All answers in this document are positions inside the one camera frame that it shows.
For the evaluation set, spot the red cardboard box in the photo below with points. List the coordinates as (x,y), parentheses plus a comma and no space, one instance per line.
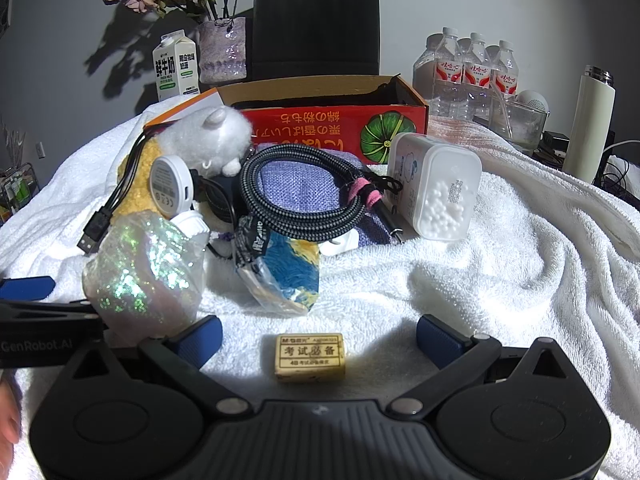
(310,122)

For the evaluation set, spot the iridescent glitter bag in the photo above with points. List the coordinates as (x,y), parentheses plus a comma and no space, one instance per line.
(142,280)

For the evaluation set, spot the purple textured vase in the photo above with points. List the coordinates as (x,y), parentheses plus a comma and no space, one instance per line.
(222,52)

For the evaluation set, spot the white towel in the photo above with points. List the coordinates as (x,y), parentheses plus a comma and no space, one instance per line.
(500,285)

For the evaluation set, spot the white wall socket plate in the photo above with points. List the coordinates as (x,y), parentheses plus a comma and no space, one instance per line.
(41,150)

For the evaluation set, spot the purple woven cloth pouch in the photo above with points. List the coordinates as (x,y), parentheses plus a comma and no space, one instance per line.
(300,180)

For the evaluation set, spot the white and yellow plush toy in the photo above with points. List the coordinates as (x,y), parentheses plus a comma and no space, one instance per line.
(200,132)

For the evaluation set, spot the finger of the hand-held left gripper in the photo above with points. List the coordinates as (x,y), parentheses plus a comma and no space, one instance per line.
(50,311)
(25,288)

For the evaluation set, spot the white ribbed cap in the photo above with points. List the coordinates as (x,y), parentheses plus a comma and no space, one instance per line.
(192,222)

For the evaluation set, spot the white round device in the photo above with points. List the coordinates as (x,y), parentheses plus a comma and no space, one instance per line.
(170,187)

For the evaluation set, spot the white charger plug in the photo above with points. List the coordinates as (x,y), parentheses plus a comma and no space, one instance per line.
(342,246)

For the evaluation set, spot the yellowish rectangular eraser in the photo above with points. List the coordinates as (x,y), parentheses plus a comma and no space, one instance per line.
(310,357)

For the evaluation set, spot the pack of water bottles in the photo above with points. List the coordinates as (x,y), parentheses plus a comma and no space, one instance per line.
(465,77)

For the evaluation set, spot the white container with beads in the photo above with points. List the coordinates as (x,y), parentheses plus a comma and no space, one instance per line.
(440,190)

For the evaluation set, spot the white round speaker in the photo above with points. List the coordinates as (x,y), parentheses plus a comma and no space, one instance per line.
(535,100)

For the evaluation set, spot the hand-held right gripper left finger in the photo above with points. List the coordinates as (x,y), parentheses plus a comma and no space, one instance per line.
(197,342)

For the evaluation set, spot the cream thermos bottle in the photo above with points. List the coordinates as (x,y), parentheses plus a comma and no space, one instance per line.
(587,125)

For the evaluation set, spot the black paper bag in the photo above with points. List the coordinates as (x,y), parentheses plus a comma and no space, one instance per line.
(315,25)

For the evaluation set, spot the blue yellow pouch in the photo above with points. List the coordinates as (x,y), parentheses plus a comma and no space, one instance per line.
(290,270)

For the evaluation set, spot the person's left hand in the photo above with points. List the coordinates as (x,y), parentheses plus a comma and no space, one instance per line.
(7,420)

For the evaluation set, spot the white green milk carton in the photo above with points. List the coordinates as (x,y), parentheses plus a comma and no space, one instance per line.
(175,67)

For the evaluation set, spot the orange edged white box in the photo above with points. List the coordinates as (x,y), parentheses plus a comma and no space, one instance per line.
(185,107)

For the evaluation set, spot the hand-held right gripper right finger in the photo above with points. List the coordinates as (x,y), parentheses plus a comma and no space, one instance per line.
(437,340)

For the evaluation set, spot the small black box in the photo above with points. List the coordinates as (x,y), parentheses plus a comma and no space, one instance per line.
(555,142)

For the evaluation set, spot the clear glass cup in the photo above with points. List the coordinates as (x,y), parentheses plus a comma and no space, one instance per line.
(520,125)

